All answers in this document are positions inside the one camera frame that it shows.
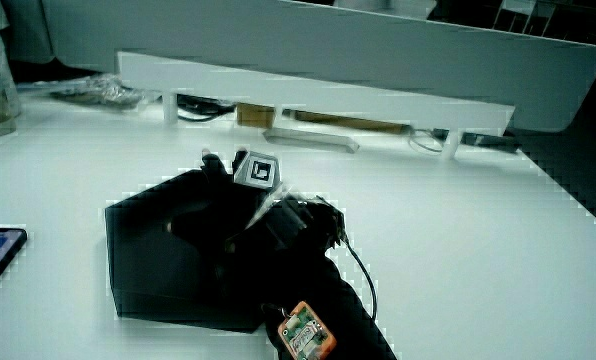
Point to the person's right forearm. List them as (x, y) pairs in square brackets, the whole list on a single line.
[(323, 290)]

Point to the crumpled clear plastic bag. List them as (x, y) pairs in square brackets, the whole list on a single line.
[(103, 92)]

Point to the small wooden block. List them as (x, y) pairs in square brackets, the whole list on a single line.
[(255, 115)]

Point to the person's right hand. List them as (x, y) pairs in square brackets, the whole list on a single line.
[(278, 225)]

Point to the flat grey bar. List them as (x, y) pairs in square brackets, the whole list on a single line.
[(310, 140)]

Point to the white desk partition panel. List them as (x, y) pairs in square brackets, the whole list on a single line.
[(378, 45)]

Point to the orange circuit board module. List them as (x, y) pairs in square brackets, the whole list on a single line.
[(305, 334)]

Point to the long wooden stick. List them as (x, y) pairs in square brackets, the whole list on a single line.
[(348, 121)]

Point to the white desk shelf riser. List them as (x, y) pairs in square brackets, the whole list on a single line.
[(298, 92)]

